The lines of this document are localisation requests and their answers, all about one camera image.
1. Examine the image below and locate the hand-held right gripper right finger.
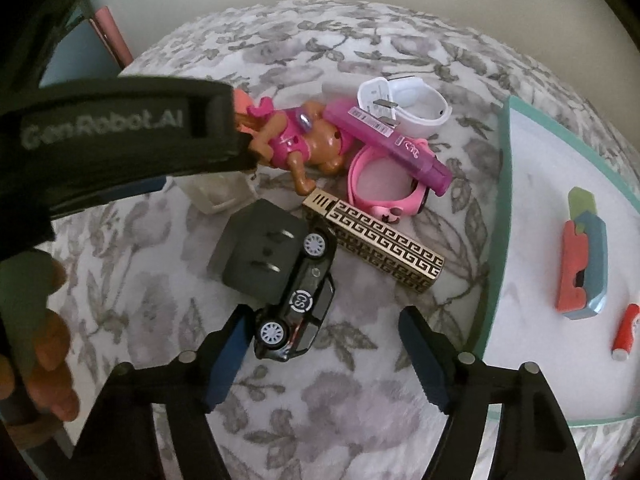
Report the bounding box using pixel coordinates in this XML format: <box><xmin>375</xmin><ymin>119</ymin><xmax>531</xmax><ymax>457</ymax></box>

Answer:
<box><xmin>398</xmin><ymin>305</ymin><xmax>593</xmax><ymax>480</ymax></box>

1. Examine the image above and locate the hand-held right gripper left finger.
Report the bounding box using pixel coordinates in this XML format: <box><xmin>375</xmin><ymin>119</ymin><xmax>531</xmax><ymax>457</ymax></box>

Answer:
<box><xmin>70</xmin><ymin>305</ymin><xmax>256</xmax><ymax>480</ymax></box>

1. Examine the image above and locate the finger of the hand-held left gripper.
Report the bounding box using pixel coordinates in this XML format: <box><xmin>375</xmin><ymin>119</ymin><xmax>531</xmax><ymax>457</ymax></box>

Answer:
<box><xmin>199</xmin><ymin>80</ymin><xmax>259</xmax><ymax>172</ymax></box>

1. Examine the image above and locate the brown dog toy pink outfit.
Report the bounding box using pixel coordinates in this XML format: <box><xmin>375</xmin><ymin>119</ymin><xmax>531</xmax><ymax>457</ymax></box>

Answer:
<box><xmin>232</xmin><ymin>87</ymin><xmax>348</xmax><ymax>196</ymax></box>

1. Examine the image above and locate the white hair clip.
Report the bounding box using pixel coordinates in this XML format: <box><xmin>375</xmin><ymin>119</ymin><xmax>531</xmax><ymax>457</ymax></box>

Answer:
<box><xmin>175</xmin><ymin>167</ymin><xmax>258</xmax><ymax>216</ymax></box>

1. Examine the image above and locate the black toy car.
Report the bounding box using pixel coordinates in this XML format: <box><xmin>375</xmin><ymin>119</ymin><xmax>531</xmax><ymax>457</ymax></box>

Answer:
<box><xmin>252</xmin><ymin>230</ymin><xmax>338</xmax><ymax>361</ymax></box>

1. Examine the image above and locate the black power adapter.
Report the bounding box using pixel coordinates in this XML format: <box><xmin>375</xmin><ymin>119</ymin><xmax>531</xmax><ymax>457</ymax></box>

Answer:
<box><xmin>207</xmin><ymin>199</ymin><xmax>313</xmax><ymax>308</ymax></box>

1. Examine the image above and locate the gold black patterned box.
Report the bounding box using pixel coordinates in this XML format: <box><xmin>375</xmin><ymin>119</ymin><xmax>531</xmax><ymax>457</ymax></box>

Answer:
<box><xmin>301</xmin><ymin>187</ymin><xmax>446</xmax><ymax>296</ymax></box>

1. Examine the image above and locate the pink kids watch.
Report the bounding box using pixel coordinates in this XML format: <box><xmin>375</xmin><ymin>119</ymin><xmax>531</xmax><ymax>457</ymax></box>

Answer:
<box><xmin>347</xmin><ymin>135</ymin><xmax>436</xmax><ymax>223</ymax></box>

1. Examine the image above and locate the white tray teal rim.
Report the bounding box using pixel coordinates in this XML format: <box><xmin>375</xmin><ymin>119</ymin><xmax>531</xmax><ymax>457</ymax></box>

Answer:
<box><xmin>472</xmin><ymin>95</ymin><xmax>640</xmax><ymax>428</ymax></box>

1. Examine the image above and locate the small red white bottle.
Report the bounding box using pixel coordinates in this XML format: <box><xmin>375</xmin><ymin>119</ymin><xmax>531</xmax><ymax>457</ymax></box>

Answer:
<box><xmin>611</xmin><ymin>303</ymin><xmax>640</xmax><ymax>361</ymax></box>

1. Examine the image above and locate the person's left hand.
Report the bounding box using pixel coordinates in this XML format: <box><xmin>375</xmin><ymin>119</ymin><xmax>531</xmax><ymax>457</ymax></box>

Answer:
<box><xmin>0</xmin><ymin>250</ymin><xmax>81</xmax><ymax>423</ymax></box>

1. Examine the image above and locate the light blue panel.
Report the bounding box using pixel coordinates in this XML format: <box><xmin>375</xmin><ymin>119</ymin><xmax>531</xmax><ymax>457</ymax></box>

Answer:
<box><xmin>40</xmin><ymin>2</ymin><xmax>121</xmax><ymax>88</ymax></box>

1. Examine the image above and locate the pink book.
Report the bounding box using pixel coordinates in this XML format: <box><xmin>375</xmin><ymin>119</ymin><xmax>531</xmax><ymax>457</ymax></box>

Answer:
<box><xmin>90</xmin><ymin>6</ymin><xmax>135</xmax><ymax>68</ymax></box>

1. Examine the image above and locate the purple tube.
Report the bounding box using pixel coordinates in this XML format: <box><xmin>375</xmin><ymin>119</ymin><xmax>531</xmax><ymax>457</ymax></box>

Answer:
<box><xmin>325</xmin><ymin>100</ymin><xmax>453</xmax><ymax>196</ymax></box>

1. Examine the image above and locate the colourful puzzle block toy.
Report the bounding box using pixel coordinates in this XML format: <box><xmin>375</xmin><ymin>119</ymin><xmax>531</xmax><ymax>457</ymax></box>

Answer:
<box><xmin>555</xmin><ymin>186</ymin><xmax>610</xmax><ymax>320</ymax></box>

